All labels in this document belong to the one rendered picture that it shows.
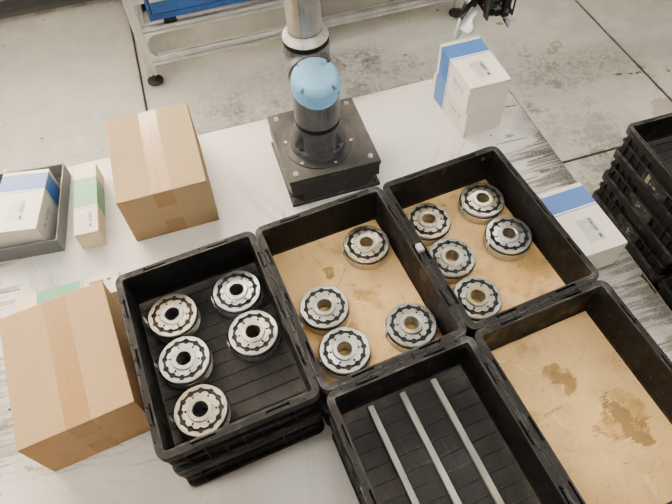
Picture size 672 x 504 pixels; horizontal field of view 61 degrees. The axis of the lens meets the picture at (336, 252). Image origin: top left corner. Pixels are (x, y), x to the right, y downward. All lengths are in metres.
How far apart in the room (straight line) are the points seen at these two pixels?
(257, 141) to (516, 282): 0.86
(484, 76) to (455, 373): 0.84
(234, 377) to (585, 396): 0.69
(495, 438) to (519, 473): 0.07
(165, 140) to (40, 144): 1.56
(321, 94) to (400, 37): 1.94
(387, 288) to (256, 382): 0.34
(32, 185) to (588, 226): 1.41
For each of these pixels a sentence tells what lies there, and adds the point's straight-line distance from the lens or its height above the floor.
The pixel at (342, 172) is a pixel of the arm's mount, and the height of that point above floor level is 0.79.
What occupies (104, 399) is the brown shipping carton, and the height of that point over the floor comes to 0.86.
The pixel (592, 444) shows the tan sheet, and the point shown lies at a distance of 1.21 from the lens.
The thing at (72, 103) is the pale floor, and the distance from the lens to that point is 3.23.
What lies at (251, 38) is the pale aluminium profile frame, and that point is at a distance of 3.11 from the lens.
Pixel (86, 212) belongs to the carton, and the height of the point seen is 0.76.
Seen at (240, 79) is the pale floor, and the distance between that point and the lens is 3.09.
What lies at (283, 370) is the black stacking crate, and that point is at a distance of 1.19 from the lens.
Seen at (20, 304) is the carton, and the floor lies 0.76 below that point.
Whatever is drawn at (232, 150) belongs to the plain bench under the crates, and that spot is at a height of 0.70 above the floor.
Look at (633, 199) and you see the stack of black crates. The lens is 2.15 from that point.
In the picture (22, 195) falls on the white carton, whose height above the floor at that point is 0.79.
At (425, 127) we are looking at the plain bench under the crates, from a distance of 1.77.
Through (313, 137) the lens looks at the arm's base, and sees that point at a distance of 1.48.
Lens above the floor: 1.92
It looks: 56 degrees down
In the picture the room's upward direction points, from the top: 3 degrees counter-clockwise
